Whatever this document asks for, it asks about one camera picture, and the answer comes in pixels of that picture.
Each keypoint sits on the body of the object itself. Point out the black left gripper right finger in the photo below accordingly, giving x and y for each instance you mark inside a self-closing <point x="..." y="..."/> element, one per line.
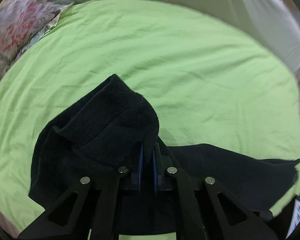
<point x="161" y="162"/>

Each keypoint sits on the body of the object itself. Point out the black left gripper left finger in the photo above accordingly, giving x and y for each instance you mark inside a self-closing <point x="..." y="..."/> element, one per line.
<point x="137" y="171"/>

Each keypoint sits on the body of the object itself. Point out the black pants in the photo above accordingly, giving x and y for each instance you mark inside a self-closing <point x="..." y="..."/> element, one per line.
<point x="113" y="126"/>

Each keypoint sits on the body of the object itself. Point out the green bed sheet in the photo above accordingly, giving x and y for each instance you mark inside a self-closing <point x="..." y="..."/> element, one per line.
<point x="207" y="81"/>

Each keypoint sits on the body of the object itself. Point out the floral pillow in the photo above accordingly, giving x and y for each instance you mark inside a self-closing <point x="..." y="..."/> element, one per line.
<point x="23" y="23"/>

